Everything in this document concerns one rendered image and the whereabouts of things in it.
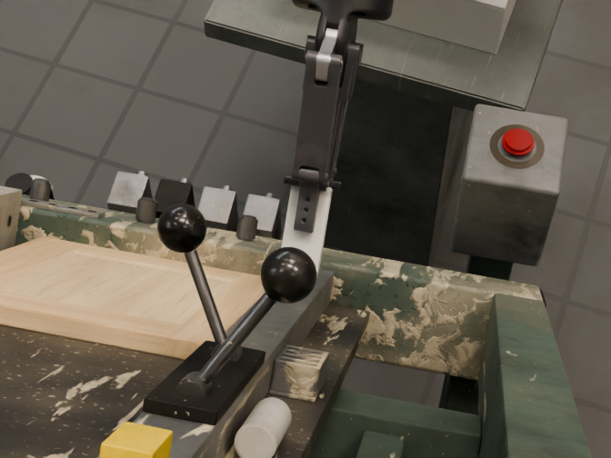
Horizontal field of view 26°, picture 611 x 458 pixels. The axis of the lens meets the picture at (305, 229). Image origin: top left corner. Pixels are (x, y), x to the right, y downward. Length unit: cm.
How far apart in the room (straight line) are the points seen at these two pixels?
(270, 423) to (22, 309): 37
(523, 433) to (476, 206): 76
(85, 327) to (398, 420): 30
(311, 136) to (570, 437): 28
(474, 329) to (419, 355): 7
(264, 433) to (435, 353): 68
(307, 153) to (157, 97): 194
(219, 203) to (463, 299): 40
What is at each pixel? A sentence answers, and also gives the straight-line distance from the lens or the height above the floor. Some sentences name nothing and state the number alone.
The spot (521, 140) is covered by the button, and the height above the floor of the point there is 95.
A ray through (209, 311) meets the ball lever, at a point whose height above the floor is 138.
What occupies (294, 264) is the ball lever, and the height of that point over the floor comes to 152.
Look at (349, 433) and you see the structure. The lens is 127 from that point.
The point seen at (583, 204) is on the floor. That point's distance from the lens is 277.
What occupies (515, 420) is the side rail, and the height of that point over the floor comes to 138.
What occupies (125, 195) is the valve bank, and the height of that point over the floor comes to 76.
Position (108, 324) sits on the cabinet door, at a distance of 122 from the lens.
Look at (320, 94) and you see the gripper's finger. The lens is 94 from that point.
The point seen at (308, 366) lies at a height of 126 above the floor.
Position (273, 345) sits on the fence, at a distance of 113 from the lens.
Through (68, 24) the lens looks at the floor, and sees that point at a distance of 305.
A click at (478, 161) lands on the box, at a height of 93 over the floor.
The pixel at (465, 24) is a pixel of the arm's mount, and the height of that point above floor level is 80.
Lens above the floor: 227
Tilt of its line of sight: 58 degrees down
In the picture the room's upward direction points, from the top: straight up
